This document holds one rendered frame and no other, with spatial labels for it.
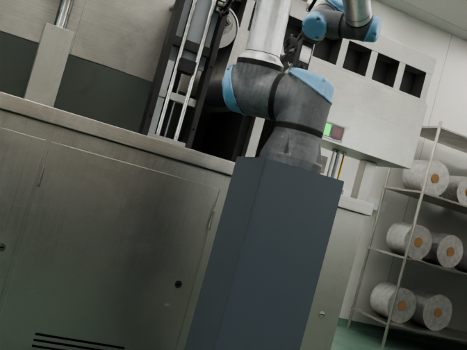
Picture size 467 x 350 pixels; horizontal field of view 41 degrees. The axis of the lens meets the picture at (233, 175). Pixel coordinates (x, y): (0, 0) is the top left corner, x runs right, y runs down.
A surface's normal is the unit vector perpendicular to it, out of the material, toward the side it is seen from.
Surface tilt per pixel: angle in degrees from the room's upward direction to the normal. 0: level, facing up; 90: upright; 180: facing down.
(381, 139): 90
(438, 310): 90
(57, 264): 90
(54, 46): 90
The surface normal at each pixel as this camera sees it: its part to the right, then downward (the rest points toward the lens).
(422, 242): 0.38, 0.06
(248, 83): -0.32, -0.04
